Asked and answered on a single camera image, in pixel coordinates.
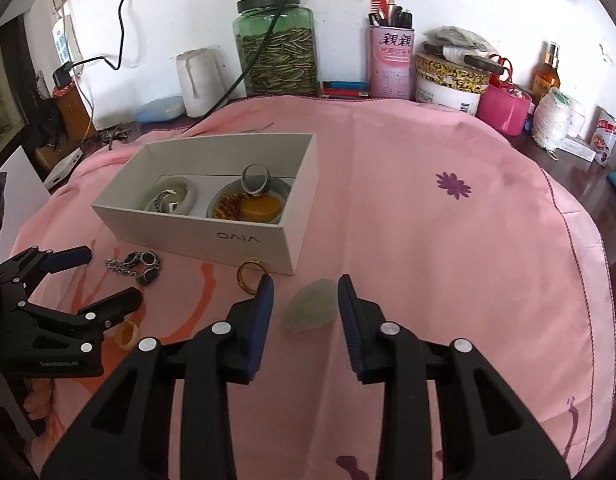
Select silver black stone bracelet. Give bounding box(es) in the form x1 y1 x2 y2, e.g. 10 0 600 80
104 249 164 287

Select amber bead bracelet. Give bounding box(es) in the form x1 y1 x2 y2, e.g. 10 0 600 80
212 192 247 221

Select silver ring amber stone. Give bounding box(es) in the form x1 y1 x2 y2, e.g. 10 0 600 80
238 162 283 223

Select pale green jade pendant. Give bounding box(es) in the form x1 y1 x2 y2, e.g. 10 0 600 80
283 278 338 333

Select left human hand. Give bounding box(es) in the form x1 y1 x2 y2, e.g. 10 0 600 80
23 378 54 420

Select white cardboard box lid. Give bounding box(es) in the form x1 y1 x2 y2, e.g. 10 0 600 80
0 146 50 262

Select white router box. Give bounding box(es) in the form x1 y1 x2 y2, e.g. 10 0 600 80
43 148 83 191

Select brown wooden box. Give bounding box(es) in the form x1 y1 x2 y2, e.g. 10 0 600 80
53 81 97 142

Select white jade bangle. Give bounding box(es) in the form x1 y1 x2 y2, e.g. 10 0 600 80
140 177 197 216

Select framed picture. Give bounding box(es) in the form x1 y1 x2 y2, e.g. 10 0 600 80
0 15 36 167

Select blue plastic soap box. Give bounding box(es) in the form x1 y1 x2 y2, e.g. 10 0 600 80
134 96 185 124

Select white vivo cardboard box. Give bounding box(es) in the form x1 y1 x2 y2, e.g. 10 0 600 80
92 133 319 275

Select pink floral tablecloth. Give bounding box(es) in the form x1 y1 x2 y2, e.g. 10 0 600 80
9 94 615 480

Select white power strip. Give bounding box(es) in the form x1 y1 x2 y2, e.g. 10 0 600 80
52 15 80 65

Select green jade bangle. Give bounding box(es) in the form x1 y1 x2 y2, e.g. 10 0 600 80
207 178 291 223

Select green glass seed jar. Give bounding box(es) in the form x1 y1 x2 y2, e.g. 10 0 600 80
233 0 319 96

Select blue and red lighters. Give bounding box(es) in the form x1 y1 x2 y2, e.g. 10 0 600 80
320 80 369 99

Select white thread ball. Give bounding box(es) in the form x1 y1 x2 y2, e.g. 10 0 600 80
532 87 572 152

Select red white snack packet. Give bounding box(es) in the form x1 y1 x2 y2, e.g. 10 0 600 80
589 105 616 168

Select pink plastic basket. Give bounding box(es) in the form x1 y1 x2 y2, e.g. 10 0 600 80
476 53 532 136

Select white tub yellow band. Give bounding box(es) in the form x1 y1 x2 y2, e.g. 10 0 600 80
414 53 490 116

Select amber perfume bottle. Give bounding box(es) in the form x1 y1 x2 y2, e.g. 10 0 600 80
530 42 561 105

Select pink tin pen holder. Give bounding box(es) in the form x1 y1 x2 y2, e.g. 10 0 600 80
366 26 415 100

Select grey cloth bundle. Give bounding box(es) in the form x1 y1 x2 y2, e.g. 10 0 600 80
423 26 504 75

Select red comb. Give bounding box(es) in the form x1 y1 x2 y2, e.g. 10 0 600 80
370 0 389 26

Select yellow resin ring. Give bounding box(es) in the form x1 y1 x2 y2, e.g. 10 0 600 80
112 318 142 352

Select gold band ring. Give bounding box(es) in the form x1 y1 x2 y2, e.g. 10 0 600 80
236 259 272 294

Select black power cable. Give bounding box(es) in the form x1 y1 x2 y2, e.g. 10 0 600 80
52 0 154 89

